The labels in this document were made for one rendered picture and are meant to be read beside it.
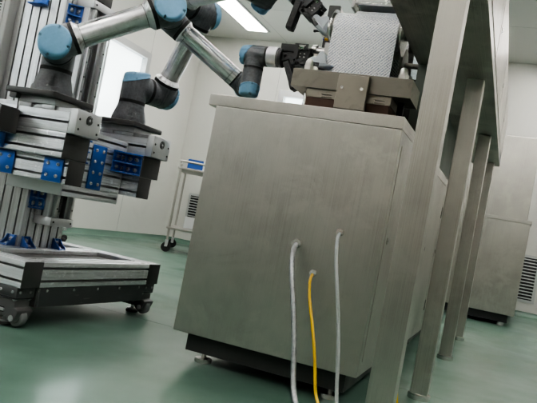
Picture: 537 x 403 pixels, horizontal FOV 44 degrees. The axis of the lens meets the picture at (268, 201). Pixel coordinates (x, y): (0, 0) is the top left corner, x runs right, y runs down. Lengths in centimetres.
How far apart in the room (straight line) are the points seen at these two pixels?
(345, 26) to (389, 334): 129
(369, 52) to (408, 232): 105
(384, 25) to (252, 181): 73
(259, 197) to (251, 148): 17
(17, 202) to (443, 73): 182
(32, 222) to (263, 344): 115
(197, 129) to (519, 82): 402
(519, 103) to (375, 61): 570
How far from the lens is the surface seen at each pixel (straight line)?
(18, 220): 278
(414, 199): 149
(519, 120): 797
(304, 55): 243
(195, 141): 885
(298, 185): 209
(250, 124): 217
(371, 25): 243
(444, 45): 155
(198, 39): 259
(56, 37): 242
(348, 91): 214
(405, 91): 213
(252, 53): 249
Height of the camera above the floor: 51
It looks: 2 degrees up
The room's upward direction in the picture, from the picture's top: 11 degrees clockwise
